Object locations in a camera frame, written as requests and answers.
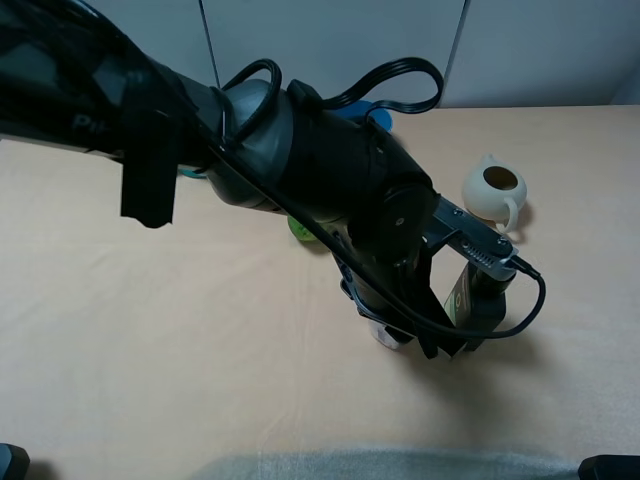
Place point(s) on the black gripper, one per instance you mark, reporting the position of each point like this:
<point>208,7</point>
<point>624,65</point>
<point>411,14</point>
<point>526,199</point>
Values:
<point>396,262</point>

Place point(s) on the glass salt shaker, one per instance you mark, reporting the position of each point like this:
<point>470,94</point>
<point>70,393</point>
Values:
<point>380,333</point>

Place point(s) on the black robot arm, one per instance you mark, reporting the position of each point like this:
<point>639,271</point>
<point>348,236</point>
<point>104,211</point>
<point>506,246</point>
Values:
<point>71,79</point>

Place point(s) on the black object bottom right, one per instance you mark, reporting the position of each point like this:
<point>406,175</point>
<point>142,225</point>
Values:
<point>610,467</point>

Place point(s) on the black object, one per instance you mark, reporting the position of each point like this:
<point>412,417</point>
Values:
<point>610,467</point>
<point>14,462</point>

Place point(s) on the black object bottom left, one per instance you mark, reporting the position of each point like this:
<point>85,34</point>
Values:
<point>14,462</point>

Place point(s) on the dark green pump bottle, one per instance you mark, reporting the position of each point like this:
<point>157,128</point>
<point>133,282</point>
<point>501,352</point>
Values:
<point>477,301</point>

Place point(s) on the cream ceramic teapot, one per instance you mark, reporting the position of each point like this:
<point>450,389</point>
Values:
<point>496,192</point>

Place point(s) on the green lime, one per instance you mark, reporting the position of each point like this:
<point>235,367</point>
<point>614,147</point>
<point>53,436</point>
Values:
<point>302,234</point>

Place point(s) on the blue plastic bowl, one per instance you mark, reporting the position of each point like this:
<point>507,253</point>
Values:
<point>360,107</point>

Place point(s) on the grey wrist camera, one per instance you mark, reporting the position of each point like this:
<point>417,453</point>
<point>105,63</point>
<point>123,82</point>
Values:
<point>480,245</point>

